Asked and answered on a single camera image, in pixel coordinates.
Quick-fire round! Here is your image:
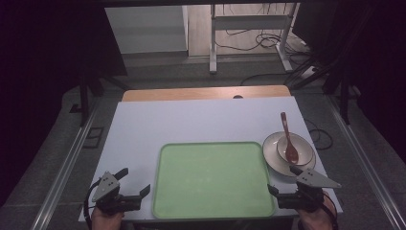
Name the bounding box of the red spoon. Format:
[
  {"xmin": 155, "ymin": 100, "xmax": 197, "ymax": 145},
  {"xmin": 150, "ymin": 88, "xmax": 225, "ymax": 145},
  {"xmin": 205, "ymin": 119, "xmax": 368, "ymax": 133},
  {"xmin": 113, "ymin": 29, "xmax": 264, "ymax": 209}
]
[{"xmin": 280, "ymin": 111, "xmax": 300, "ymax": 166}]

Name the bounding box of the white cabinet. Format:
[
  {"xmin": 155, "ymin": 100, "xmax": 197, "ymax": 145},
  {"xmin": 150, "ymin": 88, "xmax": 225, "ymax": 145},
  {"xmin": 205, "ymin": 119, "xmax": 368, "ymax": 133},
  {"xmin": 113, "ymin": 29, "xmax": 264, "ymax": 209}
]
[{"xmin": 104, "ymin": 5, "xmax": 190, "ymax": 55}]

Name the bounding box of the black metal stand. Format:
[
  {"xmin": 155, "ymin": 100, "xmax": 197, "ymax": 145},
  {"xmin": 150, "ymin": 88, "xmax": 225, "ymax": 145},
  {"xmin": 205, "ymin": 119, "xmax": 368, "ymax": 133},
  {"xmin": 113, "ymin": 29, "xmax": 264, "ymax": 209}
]
[
  {"xmin": 78, "ymin": 72, "xmax": 130, "ymax": 127},
  {"xmin": 322, "ymin": 71, "xmax": 352, "ymax": 126}
]

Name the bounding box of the beige small bowl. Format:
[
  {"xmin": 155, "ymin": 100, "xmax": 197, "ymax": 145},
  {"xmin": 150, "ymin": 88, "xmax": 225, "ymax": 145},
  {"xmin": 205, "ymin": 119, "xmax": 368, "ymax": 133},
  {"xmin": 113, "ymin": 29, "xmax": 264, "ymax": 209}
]
[{"xmin": 276, "ymin": 135, "xmax": 315, "ymax": 167}]

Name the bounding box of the aluminium floor rail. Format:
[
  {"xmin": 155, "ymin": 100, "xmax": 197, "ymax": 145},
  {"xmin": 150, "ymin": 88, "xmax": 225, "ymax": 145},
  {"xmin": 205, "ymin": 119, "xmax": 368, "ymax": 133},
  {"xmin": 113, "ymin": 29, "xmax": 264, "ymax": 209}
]
[
  {"xmin": 325, "ymin": 95, "xmax": 406, "ymax": 230},
  {"xmin": 30, "ymin": 98, "xmax": 101, "ymax": 230}
]

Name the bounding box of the black floor cables bundle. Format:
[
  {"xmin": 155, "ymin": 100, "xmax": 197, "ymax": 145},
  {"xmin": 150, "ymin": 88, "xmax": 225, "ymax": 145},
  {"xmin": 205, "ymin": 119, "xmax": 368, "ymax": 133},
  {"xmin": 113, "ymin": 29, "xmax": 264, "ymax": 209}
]
[{"xmin": 214, "ymin": 28, "xmax": 313, "ymax": 55}]

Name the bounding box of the white table board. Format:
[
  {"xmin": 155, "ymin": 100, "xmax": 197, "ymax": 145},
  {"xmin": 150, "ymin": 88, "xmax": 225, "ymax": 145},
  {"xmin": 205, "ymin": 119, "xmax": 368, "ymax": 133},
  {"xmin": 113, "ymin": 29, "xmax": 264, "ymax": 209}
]
[{"xmin": 78, "ymin": 96, "xmax": 344, "ymax": 223}]

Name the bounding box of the person's left hand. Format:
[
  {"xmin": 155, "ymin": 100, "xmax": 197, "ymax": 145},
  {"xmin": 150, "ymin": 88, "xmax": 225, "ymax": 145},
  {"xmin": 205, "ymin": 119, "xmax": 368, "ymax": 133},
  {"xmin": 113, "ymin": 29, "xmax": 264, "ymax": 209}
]
[{"xmin": 90, "ymin": 205, "xmax": 125, "ymax": 230}]

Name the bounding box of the white desk frame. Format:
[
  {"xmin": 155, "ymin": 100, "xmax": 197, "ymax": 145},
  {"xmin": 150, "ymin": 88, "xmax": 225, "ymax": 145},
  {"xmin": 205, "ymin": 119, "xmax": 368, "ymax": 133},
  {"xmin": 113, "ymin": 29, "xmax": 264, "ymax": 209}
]
[{"xmin": 209, "ymin": 3, "xmax": 302, "ymax": 76}]

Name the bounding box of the white power strip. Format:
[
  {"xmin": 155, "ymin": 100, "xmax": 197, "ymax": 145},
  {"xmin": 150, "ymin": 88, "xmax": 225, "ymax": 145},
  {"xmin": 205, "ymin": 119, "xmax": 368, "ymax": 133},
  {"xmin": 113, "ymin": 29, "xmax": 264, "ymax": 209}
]
[{"xmin": 300, "ymin": 65, "xmax": 317, "ymax": 81}]

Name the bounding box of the beige round plate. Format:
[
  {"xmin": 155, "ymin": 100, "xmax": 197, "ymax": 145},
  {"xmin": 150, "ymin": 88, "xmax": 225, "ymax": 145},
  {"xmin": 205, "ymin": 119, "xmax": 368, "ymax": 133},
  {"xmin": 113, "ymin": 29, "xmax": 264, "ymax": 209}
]
[{"xmin": 261, "ymin": 131, "xmax": 317, "ymax": 178}]

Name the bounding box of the black looped floor cable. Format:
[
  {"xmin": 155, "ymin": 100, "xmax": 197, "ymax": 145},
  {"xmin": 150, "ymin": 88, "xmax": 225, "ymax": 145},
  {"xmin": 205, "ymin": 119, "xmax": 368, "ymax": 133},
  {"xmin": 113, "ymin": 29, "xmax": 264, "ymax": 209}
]
[{"xmin": 303, "ymin": 118, "xmax": 334, "ymax": 151}]

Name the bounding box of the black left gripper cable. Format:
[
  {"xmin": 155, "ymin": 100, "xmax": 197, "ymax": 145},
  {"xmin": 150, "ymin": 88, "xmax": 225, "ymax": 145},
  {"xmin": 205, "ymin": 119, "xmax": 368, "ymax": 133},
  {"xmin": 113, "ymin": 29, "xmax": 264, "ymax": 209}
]
[{"xmin": 82, "ymin": 179, "xmax": 102, "ymax": 230}]

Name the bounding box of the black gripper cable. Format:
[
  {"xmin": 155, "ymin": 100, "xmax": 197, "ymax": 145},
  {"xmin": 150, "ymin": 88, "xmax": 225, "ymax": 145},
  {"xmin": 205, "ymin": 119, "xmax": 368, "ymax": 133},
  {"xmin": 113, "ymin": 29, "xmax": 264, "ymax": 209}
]
[
  {"xmin": 82, "ymin": 179, "xmax": 102, "ymax": 230},
  {"xmin": 320, "ymin": 193, "xmax": 340, "ymax": 230}
]

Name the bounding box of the person's right hand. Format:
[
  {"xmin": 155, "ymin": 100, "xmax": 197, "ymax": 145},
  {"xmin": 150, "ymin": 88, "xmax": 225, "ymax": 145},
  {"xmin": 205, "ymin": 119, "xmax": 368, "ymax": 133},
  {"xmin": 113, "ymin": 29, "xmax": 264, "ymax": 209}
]
[{"xmin": 296, "ymin": 190, "xmax": 338, "ymax": 230}]

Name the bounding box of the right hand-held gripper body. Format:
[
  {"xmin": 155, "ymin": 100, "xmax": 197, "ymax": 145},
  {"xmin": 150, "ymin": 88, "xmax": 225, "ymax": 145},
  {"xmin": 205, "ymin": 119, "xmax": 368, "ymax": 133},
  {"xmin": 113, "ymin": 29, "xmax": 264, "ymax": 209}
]
[{"xmin": 276, "ymin": 168, "xmax": 342, "ymax": 214}]

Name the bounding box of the wooden table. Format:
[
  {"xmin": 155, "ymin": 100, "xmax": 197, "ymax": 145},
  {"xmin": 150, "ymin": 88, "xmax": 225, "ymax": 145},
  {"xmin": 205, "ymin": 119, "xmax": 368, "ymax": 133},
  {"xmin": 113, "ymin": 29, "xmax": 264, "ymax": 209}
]
[{"xmin": 122, "ymin": 84, "xmax": 292, "ymax": 103}]

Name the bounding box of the green plastic tray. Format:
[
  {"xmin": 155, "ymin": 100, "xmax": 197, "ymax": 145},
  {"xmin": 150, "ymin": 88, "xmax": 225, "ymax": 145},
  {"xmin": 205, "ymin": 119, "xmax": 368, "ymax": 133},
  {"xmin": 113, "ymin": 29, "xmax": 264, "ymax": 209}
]
[{"xmin": 151, "ymin": 141, "xmax": 277, "ymax": 220}]

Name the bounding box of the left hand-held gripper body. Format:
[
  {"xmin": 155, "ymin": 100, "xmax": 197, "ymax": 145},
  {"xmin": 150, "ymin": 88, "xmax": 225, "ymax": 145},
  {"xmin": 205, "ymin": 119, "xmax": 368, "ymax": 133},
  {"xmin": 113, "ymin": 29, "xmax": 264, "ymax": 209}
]
[{"xmin": 91, "ymin": 171, "xmax": 143, "ymax": 216}]

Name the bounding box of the black floor socket frame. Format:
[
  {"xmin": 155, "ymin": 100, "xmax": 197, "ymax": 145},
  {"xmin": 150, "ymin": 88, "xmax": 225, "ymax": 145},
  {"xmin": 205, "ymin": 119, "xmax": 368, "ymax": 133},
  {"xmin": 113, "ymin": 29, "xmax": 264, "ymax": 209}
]
[{"xmin": 81, "ymin": 126, "xmax": 105, "ymax": 150}]

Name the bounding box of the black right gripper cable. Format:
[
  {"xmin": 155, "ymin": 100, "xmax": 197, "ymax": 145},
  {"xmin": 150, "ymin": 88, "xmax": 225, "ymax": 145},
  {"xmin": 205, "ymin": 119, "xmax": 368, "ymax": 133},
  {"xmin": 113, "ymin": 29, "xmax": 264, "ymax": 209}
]
[{"xmin": 320, "ymin": 193, "xmax": 340, "ymax": 230}]

